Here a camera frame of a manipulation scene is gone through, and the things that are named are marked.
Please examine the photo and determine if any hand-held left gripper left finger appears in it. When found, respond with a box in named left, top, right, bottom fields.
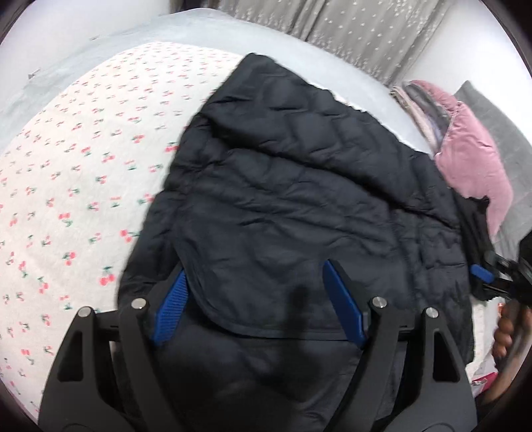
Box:
left=39, top=268, right=188, bottom=432

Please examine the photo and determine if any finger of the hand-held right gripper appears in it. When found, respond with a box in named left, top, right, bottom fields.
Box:
left=469, top=265, right=518, bottom=299
left=483, top=250, right=518, bottom=271

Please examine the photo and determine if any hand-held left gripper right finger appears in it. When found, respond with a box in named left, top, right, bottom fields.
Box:
left=322, top=260, right=478, bottom=432

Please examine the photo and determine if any black quilted jacket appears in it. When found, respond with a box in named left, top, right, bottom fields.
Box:
left=117, top=53, right=497, bottom=432

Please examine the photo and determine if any person's right forearm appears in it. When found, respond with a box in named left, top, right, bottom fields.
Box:
left=476, top=357, right=526, bottom=414

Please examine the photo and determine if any stack of folded clothes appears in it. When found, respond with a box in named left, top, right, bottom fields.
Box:
left=390, top=81, right=452, bottom=152

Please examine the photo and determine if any person's right hand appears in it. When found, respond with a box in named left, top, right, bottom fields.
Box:
left=491, top=300, right=532, bottom=362

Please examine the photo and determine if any pink velvet garment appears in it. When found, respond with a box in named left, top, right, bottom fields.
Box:
left=409, top=80, right=515, bottom=234

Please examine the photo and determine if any grey quilted pillow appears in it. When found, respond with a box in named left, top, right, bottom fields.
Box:
left=453, top=81, right=532, bottom=262

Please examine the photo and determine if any cherry print bed blanket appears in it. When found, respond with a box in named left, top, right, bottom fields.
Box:
left=0, top=42, right=499, bottom=424

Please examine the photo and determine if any grey dotted curtain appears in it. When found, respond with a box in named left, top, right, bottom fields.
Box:
left=216, top=0, right=454, bottom=86

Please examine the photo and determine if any light grey bed sheet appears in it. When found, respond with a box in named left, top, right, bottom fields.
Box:
left=0, top=8, right=433, bottom=152

